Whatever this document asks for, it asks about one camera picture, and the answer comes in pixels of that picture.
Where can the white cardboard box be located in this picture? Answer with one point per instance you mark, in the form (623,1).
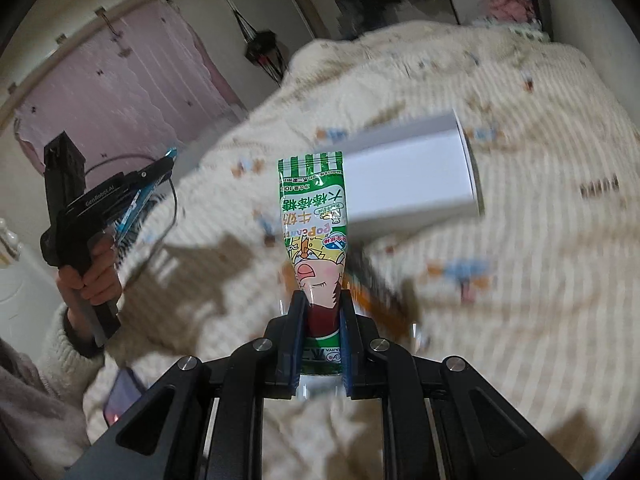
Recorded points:
(415,170)

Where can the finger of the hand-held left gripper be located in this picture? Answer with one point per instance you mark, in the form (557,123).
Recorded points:
(150,172)
(137,201)

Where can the pink clothing pile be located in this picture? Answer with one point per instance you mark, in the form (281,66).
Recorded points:
(505,2)

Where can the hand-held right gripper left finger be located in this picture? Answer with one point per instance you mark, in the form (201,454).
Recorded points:
(299,340)

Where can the pink curtain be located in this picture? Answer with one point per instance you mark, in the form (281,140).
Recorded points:
(110,90)

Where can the black hanging bag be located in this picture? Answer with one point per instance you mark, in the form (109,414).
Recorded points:
(260,50)

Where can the green cartoon candy packet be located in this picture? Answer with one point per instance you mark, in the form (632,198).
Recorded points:
(310,220)

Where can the white heart print cloth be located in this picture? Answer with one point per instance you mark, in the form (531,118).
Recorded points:
(530,30)

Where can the white wardrobe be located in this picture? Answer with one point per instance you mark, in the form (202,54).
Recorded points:
(240,15)

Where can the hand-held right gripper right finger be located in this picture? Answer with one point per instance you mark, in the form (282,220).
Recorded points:
(346,340)

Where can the person's left forearm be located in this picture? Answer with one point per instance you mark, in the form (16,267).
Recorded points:
(60,350)

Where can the smartphone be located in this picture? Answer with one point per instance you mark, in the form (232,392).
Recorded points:
(120,395)

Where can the long blue snack packet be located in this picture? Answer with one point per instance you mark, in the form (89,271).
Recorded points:
(124,230)

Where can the person's left hand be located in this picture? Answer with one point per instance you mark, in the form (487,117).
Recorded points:
(95,275)

